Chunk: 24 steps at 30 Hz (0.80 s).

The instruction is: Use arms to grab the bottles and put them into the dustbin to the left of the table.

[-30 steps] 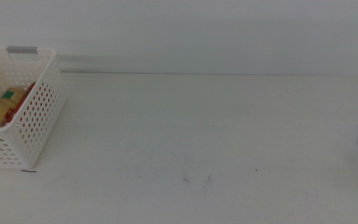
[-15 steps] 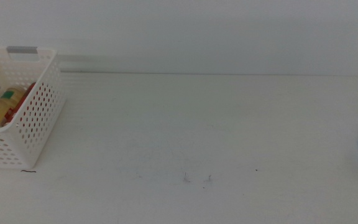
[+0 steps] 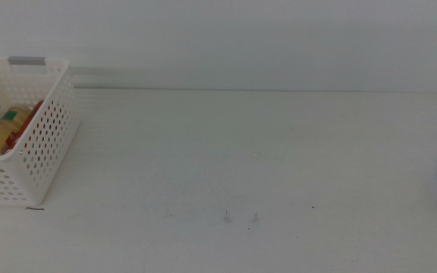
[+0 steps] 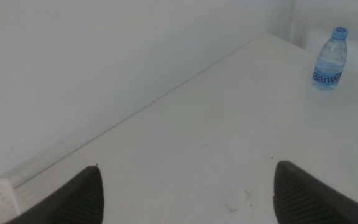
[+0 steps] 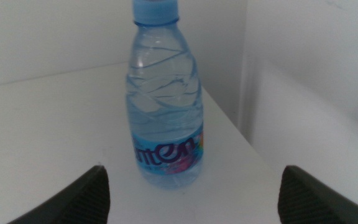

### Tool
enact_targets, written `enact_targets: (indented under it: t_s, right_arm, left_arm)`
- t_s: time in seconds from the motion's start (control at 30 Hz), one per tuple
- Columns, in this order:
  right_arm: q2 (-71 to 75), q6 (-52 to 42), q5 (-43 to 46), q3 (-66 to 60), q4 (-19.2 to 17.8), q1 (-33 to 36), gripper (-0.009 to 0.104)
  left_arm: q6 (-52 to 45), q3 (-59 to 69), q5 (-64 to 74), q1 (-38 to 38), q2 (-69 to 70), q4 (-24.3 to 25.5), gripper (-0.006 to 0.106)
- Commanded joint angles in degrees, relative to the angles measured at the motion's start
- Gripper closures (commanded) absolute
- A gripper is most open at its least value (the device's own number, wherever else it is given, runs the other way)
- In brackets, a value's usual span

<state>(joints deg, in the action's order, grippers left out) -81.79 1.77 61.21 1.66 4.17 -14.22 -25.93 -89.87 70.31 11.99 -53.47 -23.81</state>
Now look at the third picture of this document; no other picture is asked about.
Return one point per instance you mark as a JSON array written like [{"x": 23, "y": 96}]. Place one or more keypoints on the white perforated plastic basket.
[{"x": 57, "y": 95}]

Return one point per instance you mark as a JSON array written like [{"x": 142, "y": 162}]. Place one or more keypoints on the small black thread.
[{"x": 34, "y": 209}]

